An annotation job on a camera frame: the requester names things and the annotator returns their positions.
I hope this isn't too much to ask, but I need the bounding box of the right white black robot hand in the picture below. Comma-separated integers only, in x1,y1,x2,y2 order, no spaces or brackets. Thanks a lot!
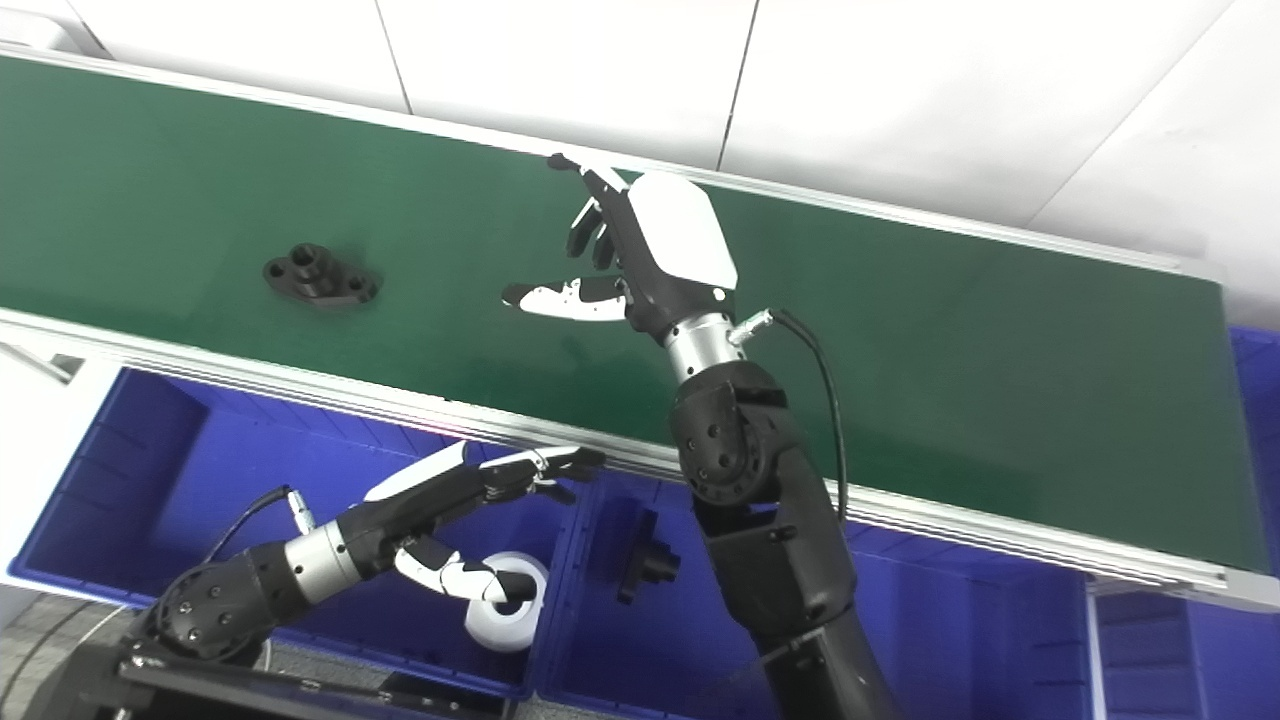
502,152,741,346

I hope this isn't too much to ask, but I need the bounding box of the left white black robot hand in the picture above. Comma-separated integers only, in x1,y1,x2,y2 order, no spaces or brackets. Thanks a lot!
340,442,608,606

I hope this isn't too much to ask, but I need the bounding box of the black flanged machine part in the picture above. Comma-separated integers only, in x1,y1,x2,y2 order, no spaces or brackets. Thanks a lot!
263,243,383,311
615,508,683,606

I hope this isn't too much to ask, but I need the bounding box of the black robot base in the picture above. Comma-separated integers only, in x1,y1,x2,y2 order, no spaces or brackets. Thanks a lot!
25,640,511,720

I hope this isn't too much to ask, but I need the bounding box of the white cylindrical plastic part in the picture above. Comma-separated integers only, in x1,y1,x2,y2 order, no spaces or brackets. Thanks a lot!
465,552,551,653

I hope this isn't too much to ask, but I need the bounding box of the green conveyor belt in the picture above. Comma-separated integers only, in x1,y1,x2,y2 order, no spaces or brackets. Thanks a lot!
0,55,1269,576
0,42,1280,613

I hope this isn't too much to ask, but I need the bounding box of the blue plastic bin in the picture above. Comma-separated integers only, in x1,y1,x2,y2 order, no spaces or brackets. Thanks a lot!
10,365,581,701
540,470,1101,720
1090,325,1280,720

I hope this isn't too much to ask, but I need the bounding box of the white conveyor support panel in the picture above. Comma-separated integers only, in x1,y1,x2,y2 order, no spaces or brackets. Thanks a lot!
0,340,123,601

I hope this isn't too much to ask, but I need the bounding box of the grey conveyor end box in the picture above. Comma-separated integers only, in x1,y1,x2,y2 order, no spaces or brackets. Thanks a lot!
0,8,106,59

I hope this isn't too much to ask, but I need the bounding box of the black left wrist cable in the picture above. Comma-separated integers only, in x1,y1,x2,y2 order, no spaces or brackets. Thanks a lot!
200,485,319,566

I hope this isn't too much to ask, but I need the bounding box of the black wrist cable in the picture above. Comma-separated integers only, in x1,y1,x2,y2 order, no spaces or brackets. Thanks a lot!
200,485,319,566
728,308,851,523

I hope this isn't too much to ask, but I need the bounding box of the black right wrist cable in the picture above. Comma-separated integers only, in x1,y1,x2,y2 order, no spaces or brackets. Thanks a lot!
728,308,851,523

